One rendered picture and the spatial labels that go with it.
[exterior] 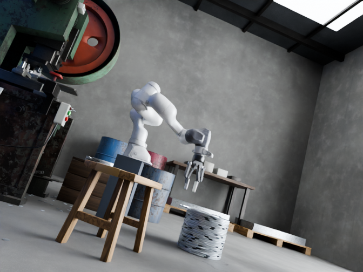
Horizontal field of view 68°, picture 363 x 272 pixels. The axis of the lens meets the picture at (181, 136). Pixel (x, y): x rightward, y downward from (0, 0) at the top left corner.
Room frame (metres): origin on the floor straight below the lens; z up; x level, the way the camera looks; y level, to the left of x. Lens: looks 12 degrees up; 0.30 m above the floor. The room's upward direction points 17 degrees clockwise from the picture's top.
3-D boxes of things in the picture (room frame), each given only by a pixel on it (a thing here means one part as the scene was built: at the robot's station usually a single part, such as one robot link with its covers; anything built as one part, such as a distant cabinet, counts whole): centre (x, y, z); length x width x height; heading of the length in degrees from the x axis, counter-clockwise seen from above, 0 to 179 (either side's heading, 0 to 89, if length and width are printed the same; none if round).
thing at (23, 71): (1.64, 1.07, 0.76); 0.17 x 0.06 x 0.10; 11
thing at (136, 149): (1.96, 0.25, 0.52); 0.22 x 0.19 x 0.14; 90
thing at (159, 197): (2.72, 0.15, 0.24); 0.42 x 0.42 x 0.48
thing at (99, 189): (2.37, 0.58, 0.18); 0.40 x 0.38 x 0.35; 94
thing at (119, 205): (1.25, 0.18, 0.16); 0.34 x 0.24 x 0.34; 162
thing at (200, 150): (1.74, -0.17, 0.61); 0.13 x 0.12 x 0.05; 29
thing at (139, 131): (1.97, 0.33, 0.71); 0.18 x 0.11 x 0.25; 77
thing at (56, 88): (1.54, 0.81, 0.62); 0.10 x 0.06 x 0.20; 11
